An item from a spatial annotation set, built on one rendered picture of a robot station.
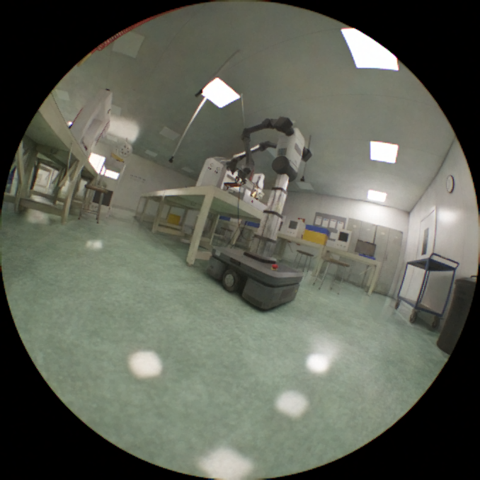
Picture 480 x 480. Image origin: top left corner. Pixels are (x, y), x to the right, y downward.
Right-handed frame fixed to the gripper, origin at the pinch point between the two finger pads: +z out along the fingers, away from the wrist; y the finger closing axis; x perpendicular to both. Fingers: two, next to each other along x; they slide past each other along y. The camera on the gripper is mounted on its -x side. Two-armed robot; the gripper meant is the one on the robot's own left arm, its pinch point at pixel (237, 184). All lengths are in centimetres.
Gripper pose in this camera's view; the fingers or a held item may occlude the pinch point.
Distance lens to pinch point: 160.5
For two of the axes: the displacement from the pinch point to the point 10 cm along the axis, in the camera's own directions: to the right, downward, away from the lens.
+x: 4.5, 6.8, -5.8
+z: -6.0, 7.1, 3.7
